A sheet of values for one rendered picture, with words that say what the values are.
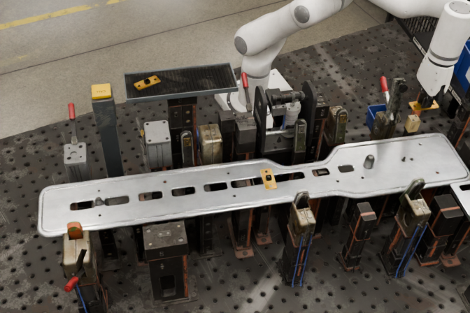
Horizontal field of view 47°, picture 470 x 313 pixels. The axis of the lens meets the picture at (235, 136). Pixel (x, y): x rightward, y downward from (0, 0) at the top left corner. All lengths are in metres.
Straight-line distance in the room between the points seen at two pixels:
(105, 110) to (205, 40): 2.25
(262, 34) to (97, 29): 2.33
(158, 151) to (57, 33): 2.58
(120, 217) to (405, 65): 1.69
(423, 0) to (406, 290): 0.95
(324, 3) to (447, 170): 0.68
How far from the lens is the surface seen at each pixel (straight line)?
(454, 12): 1.53
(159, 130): 1.74
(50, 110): 3.56
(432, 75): 1.63
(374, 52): 2.87
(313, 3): 1.75
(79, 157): 1.77
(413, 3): 1.61
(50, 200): 1.76
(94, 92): 1.83
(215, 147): 1.76
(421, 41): 2.42
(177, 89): 1.81
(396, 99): 1.91
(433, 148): 1.99
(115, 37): 4.09
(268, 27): 2.00
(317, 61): 2.73
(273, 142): 1.91
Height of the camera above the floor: 2.34
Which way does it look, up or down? 46 degrees down
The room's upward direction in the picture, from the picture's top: 3 degrees clockwise
